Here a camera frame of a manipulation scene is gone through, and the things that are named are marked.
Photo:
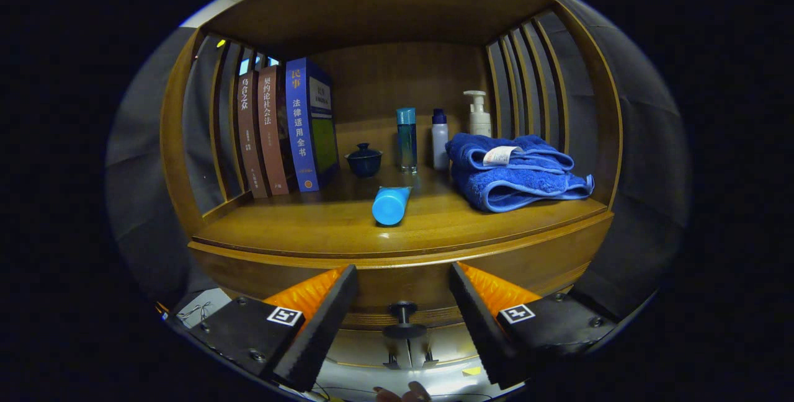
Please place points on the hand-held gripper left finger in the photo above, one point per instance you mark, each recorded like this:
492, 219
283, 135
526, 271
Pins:
322, 334

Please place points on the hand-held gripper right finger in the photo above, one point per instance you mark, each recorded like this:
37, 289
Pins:
481, 334

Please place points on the black drawer knob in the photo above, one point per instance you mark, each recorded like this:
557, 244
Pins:
403, 330

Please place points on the wooden drawer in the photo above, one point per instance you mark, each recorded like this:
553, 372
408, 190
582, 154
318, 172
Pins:
397, 284

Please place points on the blue white cosmetic tube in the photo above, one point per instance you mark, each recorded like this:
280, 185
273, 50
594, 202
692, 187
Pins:
391, 206

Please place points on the wooden countertop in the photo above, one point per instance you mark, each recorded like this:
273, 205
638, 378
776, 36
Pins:
310, 222

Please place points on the wooden cabinet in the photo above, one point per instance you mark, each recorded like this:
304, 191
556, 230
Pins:
397, 5

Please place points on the yellow tape piece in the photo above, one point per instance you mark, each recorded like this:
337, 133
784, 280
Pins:
472, 370

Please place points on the blue folded towel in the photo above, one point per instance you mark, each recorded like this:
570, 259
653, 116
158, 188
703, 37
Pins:
527, 185

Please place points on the dark blue lidded teacup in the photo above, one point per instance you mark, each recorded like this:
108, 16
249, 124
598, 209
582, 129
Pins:
363, 161

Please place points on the white bottle dark blue cap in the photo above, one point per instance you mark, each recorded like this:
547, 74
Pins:
440, 144

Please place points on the teal glass bottle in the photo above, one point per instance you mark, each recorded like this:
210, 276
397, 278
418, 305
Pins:
407, 141

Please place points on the blue book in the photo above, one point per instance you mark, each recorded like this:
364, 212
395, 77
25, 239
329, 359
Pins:
299, 129

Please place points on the reddish brown book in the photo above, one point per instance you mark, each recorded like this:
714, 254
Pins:
273, 129

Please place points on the dark brown book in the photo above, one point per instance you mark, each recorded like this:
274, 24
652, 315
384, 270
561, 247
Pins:
250, 135

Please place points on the white pump bottle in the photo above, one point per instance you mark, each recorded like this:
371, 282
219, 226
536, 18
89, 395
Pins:
479, 120

